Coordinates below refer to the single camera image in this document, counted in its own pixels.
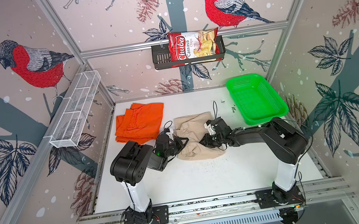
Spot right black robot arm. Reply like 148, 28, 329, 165
200, 117, 308, 205

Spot black wall basket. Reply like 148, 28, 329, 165
152, 36, 226, 70

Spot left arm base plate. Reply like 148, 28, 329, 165
121, 205, 169, 224

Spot beige shorts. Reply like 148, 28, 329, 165
174, 111, 225, 161

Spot orange shorts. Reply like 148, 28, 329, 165
115, 103, 164, 145

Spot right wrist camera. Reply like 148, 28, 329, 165
204, 120, 216, 136

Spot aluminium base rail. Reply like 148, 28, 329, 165
78, 177, 356, 224

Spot red cassava chips bag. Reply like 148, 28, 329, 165
168, 28, 220, 61

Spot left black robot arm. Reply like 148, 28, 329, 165
110, 129, 189, 224

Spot green plastic basket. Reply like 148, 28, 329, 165
226, 74, 289, 126

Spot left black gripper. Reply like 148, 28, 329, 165
162, 135, 191, 159

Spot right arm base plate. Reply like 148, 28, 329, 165
255, 185, 305, 209

